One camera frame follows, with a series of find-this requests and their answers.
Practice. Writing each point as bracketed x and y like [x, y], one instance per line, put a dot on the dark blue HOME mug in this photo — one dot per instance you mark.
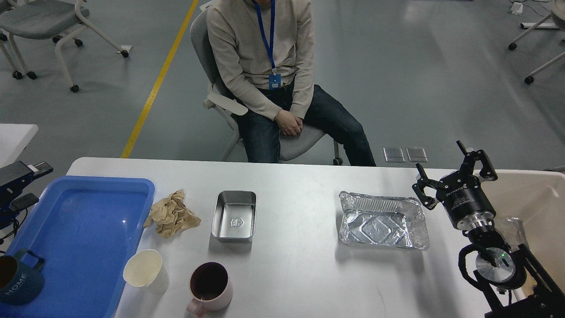
[20, 283]

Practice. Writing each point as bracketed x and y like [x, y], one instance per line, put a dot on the crumpled brown paper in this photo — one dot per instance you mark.
[171, 216]

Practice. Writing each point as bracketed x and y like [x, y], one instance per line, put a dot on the seated person beige sweater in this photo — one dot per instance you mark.
[244, 67]

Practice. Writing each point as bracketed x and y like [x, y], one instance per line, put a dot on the blue lanyard badge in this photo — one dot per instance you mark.
[275, 81]

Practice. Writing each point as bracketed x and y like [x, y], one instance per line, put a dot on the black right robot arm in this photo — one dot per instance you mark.
[514, 283]

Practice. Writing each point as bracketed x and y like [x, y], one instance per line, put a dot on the white side table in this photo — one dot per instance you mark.
[13, 140]

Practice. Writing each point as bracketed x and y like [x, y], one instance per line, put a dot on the metal floor plate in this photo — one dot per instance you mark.
[417, 155]
[394, 155]

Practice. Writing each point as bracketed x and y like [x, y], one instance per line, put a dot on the grey chair top left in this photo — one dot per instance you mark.
[44, 19]

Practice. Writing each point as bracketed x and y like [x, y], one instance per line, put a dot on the left metal floor plate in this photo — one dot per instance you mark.
[394, 155]

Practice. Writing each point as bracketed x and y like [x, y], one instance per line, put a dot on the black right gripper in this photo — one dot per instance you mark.
[465, 201]

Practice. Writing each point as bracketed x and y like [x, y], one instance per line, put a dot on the blue plastic tray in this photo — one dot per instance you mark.
[86, 229]

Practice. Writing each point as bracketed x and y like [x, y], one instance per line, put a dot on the stainless steel rectangular container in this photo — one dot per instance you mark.
[234, 218]

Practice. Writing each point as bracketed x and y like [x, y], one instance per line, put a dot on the white paper cup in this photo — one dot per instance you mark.
[146, 270]

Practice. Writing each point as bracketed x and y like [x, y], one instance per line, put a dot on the grey office chair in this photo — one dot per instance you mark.
[221, 99]

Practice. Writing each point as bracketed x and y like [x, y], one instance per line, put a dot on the aluminium foil tray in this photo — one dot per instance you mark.
[396, 222]

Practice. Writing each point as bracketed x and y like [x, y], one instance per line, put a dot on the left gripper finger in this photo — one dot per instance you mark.
[14, 178]

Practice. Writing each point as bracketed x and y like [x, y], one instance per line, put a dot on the pink ribbed mug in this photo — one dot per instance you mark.
[211, 289]

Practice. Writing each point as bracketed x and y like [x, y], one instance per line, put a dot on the beige plastic bin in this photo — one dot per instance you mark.
[536, 197]

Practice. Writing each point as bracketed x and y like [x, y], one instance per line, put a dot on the chair legs top right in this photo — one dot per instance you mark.
[557, 14]

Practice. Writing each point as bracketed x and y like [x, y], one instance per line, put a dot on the clear plastic bag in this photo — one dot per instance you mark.
[512, 231]

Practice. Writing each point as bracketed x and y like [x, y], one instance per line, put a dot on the right metal floor plate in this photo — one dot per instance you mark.
[417, 155]

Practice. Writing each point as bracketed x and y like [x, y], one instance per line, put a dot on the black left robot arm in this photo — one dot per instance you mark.
[9, 210]

